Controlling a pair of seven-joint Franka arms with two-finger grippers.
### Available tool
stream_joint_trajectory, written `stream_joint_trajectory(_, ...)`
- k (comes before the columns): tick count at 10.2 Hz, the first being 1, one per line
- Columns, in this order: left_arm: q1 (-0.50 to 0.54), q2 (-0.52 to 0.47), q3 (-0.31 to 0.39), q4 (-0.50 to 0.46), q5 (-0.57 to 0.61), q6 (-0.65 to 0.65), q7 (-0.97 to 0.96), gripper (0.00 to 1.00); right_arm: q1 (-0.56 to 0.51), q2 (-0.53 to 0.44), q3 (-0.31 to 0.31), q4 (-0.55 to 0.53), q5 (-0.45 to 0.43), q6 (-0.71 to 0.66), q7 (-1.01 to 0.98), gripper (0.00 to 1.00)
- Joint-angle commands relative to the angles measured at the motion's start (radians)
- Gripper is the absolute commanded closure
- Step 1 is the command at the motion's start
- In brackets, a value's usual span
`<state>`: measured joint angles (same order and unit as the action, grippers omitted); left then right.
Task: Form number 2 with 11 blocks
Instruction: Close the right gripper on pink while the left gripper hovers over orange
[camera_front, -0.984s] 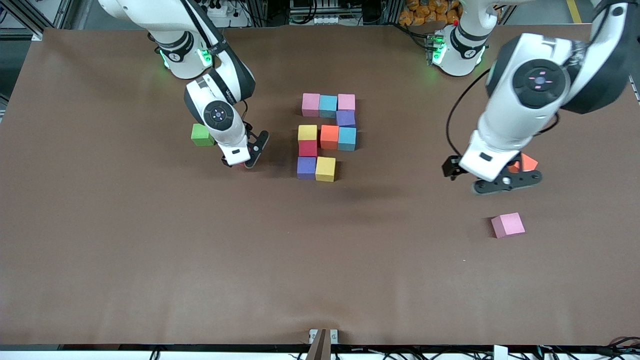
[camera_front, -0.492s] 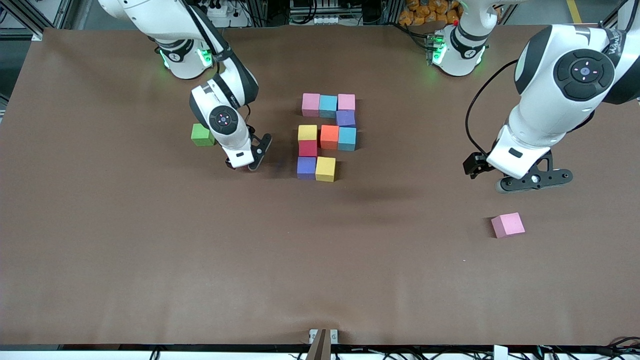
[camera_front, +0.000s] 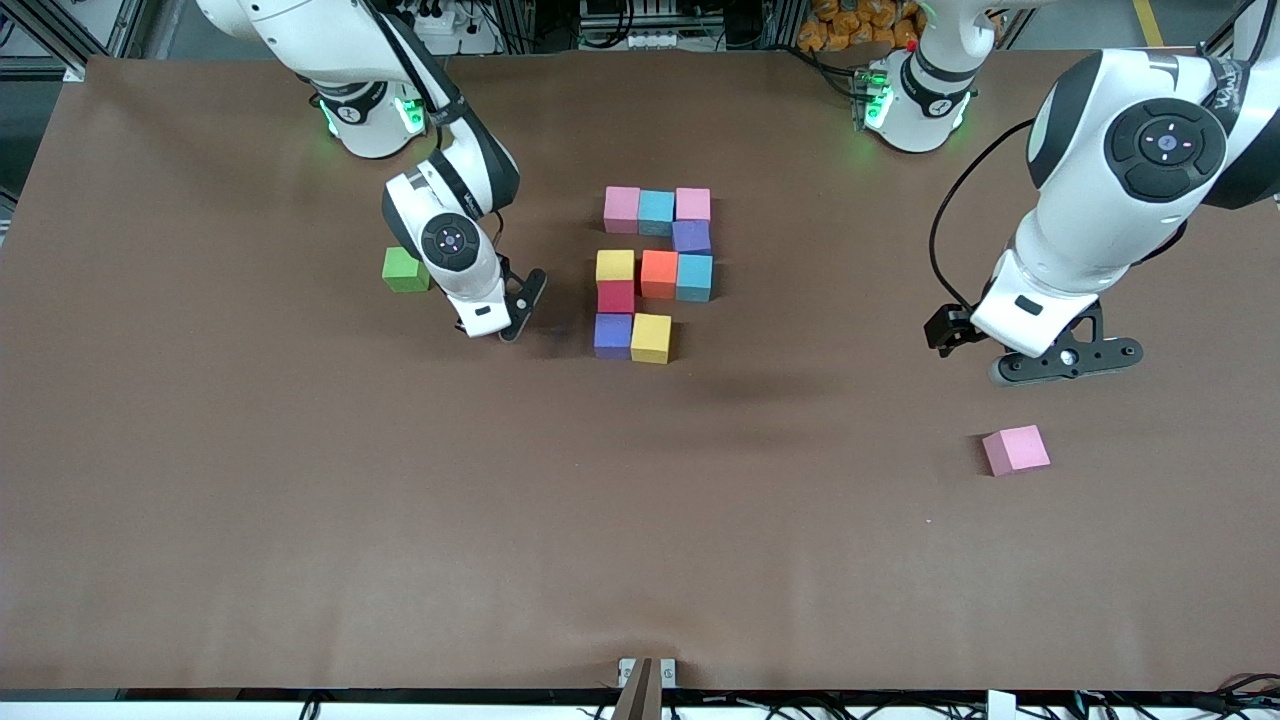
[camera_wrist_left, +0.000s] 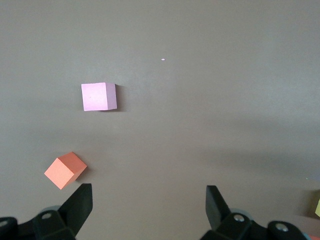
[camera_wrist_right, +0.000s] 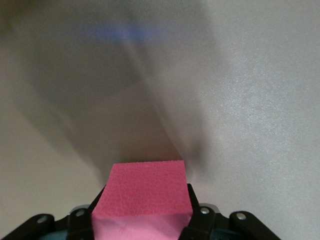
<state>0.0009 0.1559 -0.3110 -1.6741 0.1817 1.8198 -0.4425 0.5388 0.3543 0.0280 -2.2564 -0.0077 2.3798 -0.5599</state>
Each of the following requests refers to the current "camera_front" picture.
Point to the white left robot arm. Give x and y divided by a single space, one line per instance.
1120 190

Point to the aluminium frame profile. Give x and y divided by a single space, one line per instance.
50 30

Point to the white rack device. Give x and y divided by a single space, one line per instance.
640 38

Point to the yellow foam cube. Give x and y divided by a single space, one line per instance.
651 338
615 265

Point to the green foam cube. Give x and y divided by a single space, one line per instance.
400 272

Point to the red foam cube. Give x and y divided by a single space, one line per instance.
616 298

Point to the brown table cover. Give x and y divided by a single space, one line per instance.
640 560

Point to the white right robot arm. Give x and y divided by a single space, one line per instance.
450 240

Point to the cyan foam cube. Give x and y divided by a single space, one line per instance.
695 278
657 212

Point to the orange foam cube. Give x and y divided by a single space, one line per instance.
659 274

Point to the brown post with metal bracket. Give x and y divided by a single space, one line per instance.
645 680

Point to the white power strip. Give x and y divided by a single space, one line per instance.
440 25

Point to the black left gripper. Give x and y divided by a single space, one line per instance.
948 327

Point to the purple foam cube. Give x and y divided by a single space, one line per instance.
613 336
692 237

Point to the pink foam cube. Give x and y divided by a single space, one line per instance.
620 209
1016 449
693 204

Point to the orange bag pile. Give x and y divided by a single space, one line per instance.
860 25

